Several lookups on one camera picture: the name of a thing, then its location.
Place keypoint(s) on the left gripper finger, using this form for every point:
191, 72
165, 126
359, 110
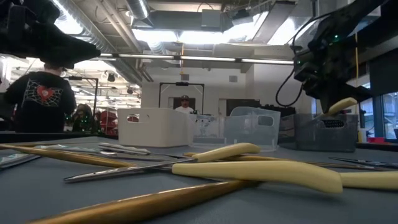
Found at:
65, 42
59, 57

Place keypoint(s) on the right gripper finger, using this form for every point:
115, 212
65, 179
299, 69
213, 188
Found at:
357, 92
327, 104

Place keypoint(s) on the green white striped straw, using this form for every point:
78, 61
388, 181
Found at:
15, 160

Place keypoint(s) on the dark grey plastic bin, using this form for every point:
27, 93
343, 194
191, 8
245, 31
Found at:
311, 137

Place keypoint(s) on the white yellow bottle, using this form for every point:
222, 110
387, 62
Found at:
362, 137

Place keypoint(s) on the person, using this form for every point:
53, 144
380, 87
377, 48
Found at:
40, 105
184, 109
82, 115

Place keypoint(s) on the red low box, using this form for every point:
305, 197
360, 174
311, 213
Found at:
379, 140

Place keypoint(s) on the red storage bins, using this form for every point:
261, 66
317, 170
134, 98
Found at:
107, 123

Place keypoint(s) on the clear plastic bin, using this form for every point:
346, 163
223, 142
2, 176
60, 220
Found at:
248, 133

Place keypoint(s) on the white plastic bin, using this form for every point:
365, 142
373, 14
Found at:
155, 130

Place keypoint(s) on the long ceiling light strip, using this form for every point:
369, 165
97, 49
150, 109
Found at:
205, 58

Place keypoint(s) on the grey ceiling vent box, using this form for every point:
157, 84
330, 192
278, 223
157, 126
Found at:
213, 18

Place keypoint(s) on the silver ribbed air duct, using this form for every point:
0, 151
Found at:
90, 31

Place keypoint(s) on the black metal frame stand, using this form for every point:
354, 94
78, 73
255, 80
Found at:
84, 78
182, 83

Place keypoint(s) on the grey wall vent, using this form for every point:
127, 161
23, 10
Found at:
233, 78

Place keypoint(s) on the grey wall box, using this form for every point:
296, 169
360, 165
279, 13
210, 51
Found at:
184, 77

